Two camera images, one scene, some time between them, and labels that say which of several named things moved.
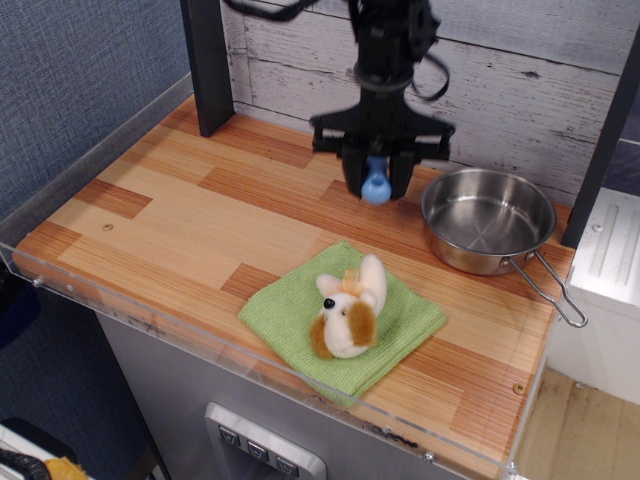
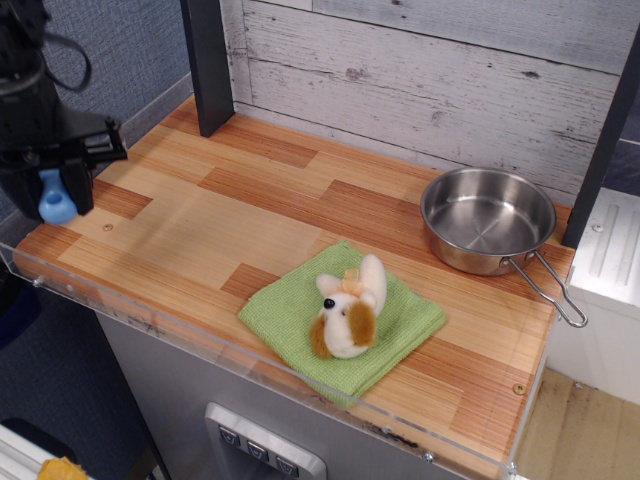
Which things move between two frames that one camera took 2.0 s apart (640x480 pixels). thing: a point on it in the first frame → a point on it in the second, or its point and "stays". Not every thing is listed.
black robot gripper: x=382 y=121 → x=37 y=131
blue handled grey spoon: x=376 y=188 → x=56 y=205
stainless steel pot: x=485 y=220 stays
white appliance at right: x=604 y=280 stays
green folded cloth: x=284 y=317 stays
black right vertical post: x=605 y=151 stays
